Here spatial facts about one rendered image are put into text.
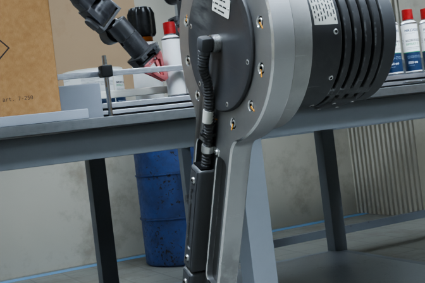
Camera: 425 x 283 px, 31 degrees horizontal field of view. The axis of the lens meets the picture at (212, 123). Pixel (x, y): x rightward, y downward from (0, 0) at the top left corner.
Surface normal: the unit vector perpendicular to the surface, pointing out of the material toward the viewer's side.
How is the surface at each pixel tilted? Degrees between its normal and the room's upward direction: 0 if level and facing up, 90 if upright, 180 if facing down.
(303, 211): 90
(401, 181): 90
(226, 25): 90
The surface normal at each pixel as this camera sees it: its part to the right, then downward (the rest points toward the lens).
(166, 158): -0.25, 0.02
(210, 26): -0.89, 0.11
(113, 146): 0.42, -0.06
